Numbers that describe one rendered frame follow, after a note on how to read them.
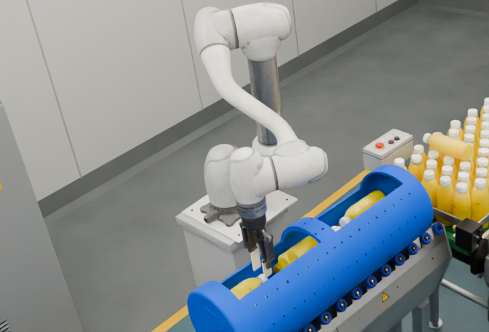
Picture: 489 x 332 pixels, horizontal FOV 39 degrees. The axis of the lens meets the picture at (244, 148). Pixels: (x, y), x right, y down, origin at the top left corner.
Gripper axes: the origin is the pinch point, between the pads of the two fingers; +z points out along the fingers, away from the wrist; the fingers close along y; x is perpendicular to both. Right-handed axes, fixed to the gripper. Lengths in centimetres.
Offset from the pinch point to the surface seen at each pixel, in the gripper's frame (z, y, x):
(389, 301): 32, 18, 38
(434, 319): 112, -13, 107
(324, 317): 20.6, 15.5, 10.2
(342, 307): 21.2, 16.2, 17.7
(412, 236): 11, 19, 51
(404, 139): 7, -20, 96
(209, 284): -5.2, 0.0, -19.8
